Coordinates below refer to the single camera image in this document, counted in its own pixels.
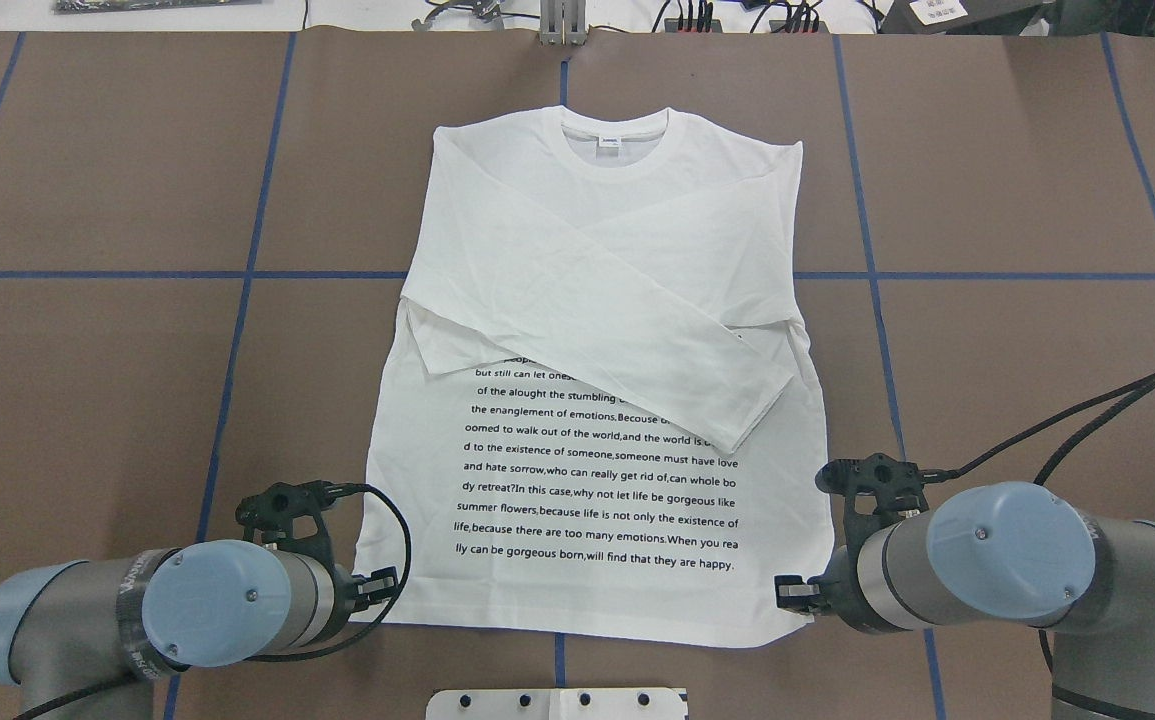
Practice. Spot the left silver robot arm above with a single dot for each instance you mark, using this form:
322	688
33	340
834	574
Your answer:
90	639

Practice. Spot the aluminium frame post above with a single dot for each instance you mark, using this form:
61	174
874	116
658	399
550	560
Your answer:
563	22

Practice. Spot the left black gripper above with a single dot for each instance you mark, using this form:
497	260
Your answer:
341	593

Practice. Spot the silver foil tray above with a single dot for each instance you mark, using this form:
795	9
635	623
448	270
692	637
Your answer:
71	7

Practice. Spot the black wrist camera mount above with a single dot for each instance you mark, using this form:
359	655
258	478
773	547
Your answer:
878	491
290	519

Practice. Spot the white labelled black box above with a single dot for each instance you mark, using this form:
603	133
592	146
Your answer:
960	17

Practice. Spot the white camera stand base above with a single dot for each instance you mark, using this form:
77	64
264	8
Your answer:
560	703

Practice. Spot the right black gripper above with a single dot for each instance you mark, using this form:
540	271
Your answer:
840	588

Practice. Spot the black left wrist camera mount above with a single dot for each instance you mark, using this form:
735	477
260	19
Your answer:
290	519

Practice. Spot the black orange circuit module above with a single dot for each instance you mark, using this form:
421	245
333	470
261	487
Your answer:
686	17
789	18

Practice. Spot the white long-sleeve printed shirt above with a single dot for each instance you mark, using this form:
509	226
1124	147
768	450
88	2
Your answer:
600	414

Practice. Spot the upper black orange circuit module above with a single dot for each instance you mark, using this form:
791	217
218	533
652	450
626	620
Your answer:
686	17

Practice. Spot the lower black orange circuit module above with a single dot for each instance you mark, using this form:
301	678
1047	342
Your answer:
789	18

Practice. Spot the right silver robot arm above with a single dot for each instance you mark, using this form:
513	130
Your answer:
1013	553

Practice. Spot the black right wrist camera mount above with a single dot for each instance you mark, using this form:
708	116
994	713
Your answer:
878	491

